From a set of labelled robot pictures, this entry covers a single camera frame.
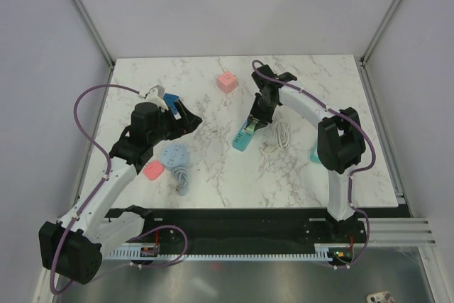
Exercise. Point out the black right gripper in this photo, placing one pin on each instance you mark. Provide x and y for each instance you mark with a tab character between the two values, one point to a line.
262	120

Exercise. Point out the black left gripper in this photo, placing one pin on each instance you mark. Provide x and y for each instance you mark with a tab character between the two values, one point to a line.
187	123

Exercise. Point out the green cube plug adapter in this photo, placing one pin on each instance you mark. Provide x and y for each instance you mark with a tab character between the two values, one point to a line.
250	128

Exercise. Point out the teal power strip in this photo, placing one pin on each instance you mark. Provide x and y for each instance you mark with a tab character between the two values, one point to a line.
242	138

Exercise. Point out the pink plug adapter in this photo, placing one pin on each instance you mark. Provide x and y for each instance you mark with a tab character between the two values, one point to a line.
153	170

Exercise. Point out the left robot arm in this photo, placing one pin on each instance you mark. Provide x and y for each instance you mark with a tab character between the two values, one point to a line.
76	244

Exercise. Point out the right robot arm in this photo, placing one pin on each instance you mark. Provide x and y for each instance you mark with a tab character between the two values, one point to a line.
341	141

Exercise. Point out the blue cube socket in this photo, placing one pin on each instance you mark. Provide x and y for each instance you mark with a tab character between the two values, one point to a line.
170	100

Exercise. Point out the light blue round socket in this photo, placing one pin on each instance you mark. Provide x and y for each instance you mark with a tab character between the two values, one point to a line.
174	156

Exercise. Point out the pink cube socket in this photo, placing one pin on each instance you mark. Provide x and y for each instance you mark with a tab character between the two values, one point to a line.
227	82

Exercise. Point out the teal wedge-shaped socket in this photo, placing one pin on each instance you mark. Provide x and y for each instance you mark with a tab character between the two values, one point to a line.
314	157

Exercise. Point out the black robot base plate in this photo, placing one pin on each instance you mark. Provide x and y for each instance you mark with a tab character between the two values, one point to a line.
258	229

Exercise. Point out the white slotted cable duct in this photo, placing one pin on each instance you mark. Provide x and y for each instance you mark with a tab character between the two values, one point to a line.
147	252

